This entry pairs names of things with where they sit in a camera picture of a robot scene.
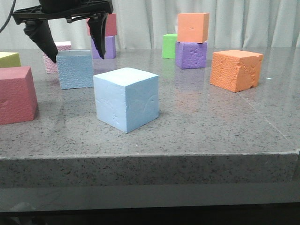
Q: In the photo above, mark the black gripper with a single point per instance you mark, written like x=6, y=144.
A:
x=37, y=26

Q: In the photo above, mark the textured light blue foam cube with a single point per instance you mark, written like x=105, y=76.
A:
x=75, y=69

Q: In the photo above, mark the smooth light blue foam cube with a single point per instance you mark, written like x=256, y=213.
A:
x=126, y=98

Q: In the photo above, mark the red foam cube on stack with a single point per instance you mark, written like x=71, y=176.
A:
x=111, y=24

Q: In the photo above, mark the orange foam cube on stack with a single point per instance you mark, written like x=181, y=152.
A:
x=193, y=27

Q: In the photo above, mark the pink foam cube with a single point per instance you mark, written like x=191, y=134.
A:
x=51, y=67

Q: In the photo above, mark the left purple foam cube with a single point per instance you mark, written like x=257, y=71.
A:
x=110, y=48

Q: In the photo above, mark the purple foam cube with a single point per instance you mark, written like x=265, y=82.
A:
x=190, y=55
x=110, y=48

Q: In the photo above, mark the yellow foam cube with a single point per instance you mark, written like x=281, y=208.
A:
x=9, y=59

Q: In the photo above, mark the large red foam cube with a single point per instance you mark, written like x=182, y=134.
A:
x=18, y=101

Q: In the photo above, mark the green foam cube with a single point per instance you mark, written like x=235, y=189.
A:
x=168, y=46

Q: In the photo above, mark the right purple foam cube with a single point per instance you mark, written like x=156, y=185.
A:
x=190, y=55

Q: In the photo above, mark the grey curtain backdrop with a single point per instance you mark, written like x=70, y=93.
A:
x=142, y=23

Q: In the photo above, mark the damaged orange foam cube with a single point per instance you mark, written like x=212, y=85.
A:
x=235, y=70

